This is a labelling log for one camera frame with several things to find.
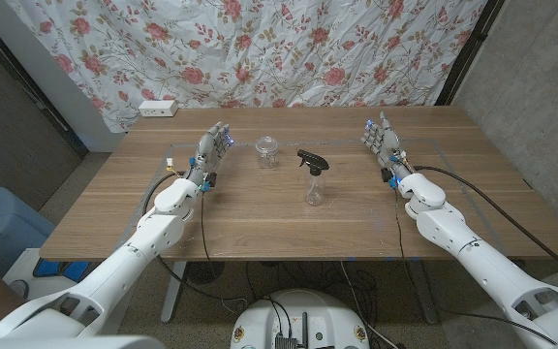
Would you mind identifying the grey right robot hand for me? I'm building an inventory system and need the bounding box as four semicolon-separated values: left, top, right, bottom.
360;111;414;178

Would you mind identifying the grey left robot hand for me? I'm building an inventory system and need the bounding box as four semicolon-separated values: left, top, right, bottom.
185;121;235;188

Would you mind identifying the black trigger sprayer head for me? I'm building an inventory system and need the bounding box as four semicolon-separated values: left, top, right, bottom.
296;148;330;176

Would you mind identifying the clear plastic spray bottle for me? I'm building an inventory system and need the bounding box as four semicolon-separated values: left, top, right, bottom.
305;169;327;207

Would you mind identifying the white robot shoulder housing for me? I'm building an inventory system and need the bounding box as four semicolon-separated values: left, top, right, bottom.
0;335;167;349

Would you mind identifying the clear glass cup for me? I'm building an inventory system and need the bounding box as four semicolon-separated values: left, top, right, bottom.
254;136;280;170

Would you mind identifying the white power strip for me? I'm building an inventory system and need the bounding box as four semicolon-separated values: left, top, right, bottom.
138;99;179;118

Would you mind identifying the floral print backdrop cloth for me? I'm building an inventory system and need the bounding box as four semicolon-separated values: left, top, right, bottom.
5;0;488;135

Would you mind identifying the black floor fan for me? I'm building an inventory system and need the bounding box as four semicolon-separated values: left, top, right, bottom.
184;261;226;286

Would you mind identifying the black backdrop stand pole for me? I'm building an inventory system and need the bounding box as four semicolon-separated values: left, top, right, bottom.
0;9;89;156
434;0;506;107

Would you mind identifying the white table leg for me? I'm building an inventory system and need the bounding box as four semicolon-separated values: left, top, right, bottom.
160;260;188;324

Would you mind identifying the grey table leg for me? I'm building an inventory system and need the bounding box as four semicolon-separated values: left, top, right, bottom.
407;259;439;325

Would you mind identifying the white robot torso base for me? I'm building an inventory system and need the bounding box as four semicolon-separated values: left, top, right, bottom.
230;289;371;349

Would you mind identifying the blue floor pad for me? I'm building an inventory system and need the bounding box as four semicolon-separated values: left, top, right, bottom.
33;259;91;282

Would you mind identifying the blue plastic bin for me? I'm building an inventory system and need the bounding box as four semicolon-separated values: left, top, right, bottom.
0;186;56;277

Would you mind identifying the grey shoe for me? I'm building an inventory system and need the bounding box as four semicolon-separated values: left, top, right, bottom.
7;279;31;301

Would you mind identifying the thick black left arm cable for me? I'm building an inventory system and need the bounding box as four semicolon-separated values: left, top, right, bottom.
141;170;186;218

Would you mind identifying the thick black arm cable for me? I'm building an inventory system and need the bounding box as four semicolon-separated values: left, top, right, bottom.
413;165;558;287
141;170;186;218

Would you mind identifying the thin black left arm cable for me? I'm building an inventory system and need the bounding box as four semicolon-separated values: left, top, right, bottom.
200;192;241;311

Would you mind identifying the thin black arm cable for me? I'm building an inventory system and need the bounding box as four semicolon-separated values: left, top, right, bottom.
200;192;241;311
393;188;557;346

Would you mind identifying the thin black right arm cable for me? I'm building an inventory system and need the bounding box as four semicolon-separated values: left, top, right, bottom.
393;188;557;346

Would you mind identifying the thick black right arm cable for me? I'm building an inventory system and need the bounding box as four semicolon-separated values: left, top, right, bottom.
413;165;558;287

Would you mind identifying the white floor cable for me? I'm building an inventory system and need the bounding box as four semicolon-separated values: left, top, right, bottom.
339;261;399;349

